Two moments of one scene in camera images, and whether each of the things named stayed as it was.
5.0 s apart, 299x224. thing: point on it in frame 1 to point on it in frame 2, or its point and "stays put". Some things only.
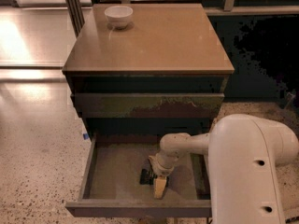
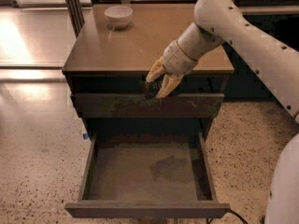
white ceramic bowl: x=119 y=16 stays put
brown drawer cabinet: x=166 y=72 stays put
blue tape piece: x=86 y=136 stays put
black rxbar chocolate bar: x=147 y=176 to x=151 y=88
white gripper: x=163 y=170 to x=177 y=61
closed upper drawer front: x=149 y=105 stays put
